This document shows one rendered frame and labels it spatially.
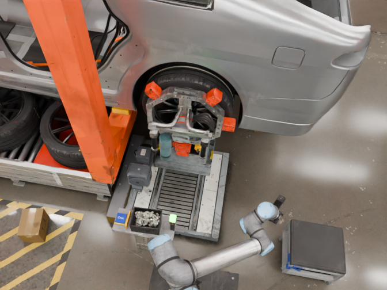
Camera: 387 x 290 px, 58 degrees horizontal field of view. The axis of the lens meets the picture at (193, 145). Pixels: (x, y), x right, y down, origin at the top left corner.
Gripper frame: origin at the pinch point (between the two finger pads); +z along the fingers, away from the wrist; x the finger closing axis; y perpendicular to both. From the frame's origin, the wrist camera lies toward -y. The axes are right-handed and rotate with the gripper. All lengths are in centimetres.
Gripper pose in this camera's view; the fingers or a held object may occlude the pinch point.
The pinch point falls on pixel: (279, 212)
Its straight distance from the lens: 237.5
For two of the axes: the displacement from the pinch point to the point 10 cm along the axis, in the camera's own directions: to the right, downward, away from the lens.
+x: 7.6, 4.3, -4.8
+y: -5.0, 8.6, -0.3
